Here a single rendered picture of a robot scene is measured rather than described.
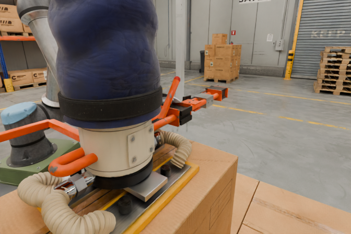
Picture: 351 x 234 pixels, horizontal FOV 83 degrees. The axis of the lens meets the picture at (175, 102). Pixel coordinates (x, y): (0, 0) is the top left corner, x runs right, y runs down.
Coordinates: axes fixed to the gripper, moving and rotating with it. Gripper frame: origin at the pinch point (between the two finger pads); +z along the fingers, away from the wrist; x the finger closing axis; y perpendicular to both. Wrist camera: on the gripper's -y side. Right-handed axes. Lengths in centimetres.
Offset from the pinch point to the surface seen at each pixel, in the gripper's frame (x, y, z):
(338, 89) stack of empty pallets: -103, -651, 106
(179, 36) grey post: 32, -246, -161
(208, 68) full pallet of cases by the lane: -71, -634, -287
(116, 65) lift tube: 19.7, 33.6, 8.6
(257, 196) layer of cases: -65, -53, 22
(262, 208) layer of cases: -65, -44, 27
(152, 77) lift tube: 16.7, 26.0, 10.2
